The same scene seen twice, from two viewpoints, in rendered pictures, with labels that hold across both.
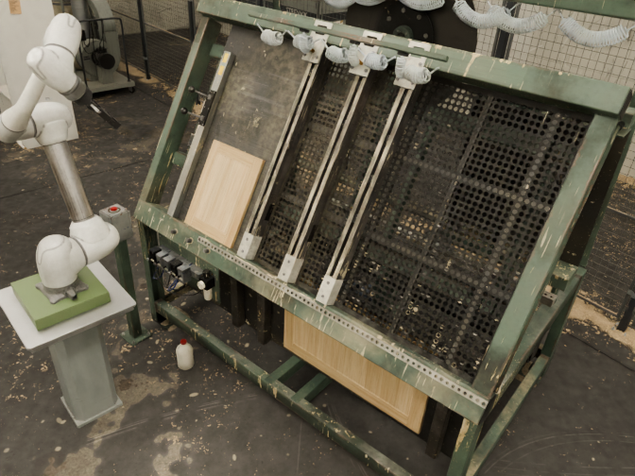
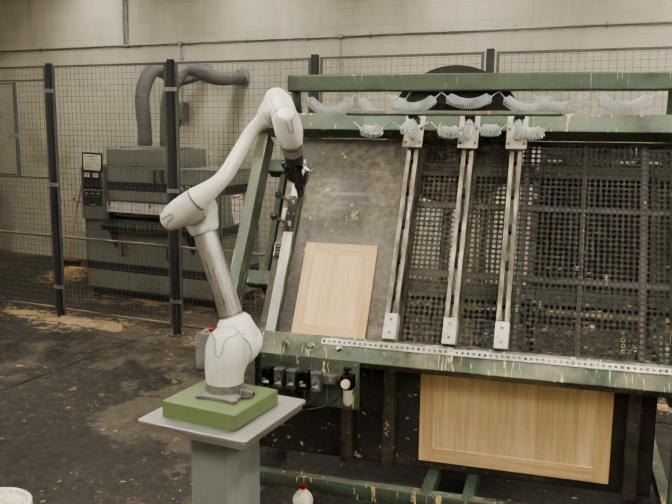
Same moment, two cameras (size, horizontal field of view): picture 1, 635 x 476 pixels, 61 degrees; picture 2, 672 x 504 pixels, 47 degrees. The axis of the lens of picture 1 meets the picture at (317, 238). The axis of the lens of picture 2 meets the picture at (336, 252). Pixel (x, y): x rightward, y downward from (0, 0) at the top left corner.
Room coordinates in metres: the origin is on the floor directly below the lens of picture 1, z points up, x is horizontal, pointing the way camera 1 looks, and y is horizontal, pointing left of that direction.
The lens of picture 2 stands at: (-0.99, 1.89, 1.90)
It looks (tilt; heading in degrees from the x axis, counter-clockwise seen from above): 9 degrees down; 339
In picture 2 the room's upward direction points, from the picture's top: 1 degrees clockwise
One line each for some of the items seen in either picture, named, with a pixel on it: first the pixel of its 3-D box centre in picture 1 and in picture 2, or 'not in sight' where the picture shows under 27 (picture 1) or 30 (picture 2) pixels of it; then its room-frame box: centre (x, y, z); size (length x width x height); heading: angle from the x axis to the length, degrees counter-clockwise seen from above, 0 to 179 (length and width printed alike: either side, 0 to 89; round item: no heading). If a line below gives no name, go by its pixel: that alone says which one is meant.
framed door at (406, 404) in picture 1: (351, 348); (512, 416); (2.00, -0.21, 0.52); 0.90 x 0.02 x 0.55; 52
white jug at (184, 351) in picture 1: (184, 352); (302, 503); (2.31, 0.75, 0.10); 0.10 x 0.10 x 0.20
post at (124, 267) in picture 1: (128, 289); not in sight; (2.54, 1.13, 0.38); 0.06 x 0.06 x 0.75; 52
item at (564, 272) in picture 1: (521, 181); (605, 228); (2.29, -0.94, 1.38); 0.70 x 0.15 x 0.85; 52
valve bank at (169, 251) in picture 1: (179, 272); (304, 385); (2.33, 0.74, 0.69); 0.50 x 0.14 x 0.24; 52
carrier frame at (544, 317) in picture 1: (348, 294); (452, 399); (2.58, -0.21, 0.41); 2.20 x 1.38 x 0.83; 52
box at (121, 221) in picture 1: (116, 224); (212, 350); (2.54, 1.13, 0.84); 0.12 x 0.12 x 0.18; 52
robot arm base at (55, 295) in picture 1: (62, 284); (228, 388); (1.97, 1.19, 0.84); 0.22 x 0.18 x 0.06; 49
